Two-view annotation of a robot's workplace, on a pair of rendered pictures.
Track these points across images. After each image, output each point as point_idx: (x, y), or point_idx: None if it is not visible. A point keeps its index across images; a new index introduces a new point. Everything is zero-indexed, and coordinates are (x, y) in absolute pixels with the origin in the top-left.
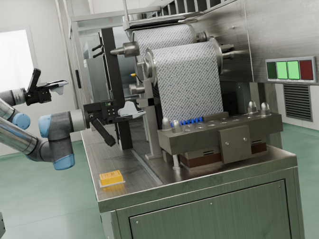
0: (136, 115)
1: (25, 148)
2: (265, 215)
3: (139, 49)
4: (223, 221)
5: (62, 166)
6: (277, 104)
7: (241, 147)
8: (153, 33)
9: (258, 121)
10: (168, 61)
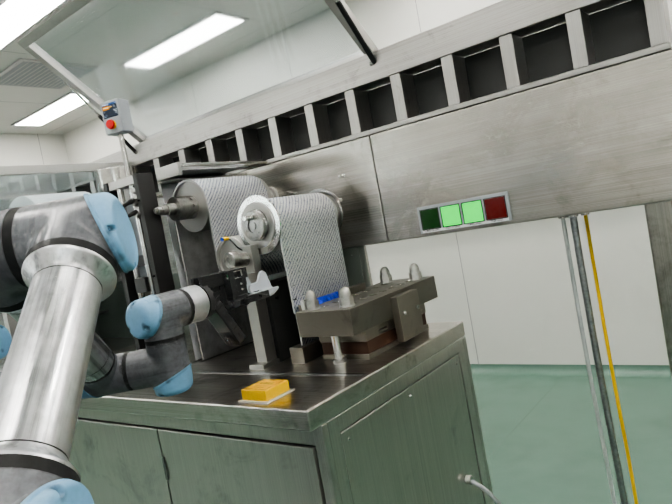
0: (272, 290)
1: (102, 365)
2: (451, 404)
3: (208, 205)
4: (422, 419)
5: (182, 386)
6: (372, 282)
7: (415, 317)
8: (219, 183)
9: (419, 285)
10: (290, 214)
